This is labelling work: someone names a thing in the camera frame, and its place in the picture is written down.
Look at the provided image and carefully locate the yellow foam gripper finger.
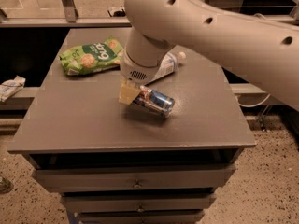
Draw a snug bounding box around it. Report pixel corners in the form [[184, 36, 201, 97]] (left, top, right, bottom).
[[119, 80, 141, 105]]

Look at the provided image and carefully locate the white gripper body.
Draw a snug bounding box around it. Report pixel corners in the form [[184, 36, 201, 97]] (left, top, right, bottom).
[[121, 49, 165, 84]]

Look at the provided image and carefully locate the blue silver redbull can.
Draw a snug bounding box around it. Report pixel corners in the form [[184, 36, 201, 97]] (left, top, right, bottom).
[[134, 86, 175, 118]]

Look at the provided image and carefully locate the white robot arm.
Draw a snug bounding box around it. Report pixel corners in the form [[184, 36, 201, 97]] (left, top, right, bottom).
[[121, 0, 299, 110]]

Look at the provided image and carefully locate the clear plastic water bottle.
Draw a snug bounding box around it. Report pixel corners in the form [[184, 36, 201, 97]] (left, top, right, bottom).
[[150, 51, 187, 82]]

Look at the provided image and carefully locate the green snack bag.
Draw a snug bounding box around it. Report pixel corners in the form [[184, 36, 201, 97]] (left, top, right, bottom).
[[59, 36, 123, 76]]

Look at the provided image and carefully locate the grey metal railing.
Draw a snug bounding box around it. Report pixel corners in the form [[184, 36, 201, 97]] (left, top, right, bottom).
[[0, 0, 299, 29]]

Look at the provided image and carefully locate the grey drawer cabinet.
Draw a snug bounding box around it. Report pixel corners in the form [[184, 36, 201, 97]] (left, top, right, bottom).
[[7, 26, 257, 224]]

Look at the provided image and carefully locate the top grey drawer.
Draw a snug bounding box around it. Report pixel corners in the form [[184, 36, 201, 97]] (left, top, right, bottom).
[[32, 164, 235, 193]]

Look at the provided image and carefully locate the grey drawer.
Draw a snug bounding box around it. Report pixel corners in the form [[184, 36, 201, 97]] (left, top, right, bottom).
[[32, 164, 235, 193], [80, 210, 205, 224], [61, 193, 216, 213]]

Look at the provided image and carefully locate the middle grey drawer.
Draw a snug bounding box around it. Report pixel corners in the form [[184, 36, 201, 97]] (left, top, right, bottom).
[[61, 193, 216, 213]]

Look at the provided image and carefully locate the white packet on ledge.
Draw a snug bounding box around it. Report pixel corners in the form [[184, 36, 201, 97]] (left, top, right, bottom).
[[0, 76, 26, 102]]

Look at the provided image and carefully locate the bottom grey drawer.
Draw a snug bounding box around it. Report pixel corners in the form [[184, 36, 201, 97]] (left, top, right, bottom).
[[80, 210, 205, 224]]

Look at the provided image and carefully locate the white cable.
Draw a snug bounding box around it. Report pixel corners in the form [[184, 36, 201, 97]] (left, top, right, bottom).
[[235, 92, 273, 109]]

